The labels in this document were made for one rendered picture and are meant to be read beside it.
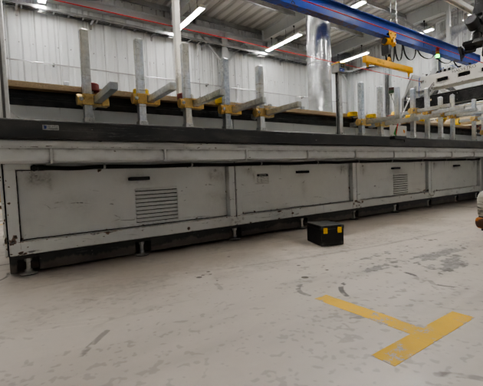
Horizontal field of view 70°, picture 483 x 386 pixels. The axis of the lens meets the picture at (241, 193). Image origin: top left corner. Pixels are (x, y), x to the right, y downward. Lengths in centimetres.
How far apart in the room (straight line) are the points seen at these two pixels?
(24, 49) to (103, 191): 751
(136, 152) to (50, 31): 785
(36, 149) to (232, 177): 115
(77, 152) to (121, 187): 38
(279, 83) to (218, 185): 1007
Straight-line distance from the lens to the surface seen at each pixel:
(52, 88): 192
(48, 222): 196
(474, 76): 594
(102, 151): 176
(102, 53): 964
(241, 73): 1131
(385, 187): 358
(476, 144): 462
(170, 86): 158
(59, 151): 173
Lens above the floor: 43
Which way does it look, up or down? 3 degrees down
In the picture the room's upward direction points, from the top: 2 degrees counter-clockwise
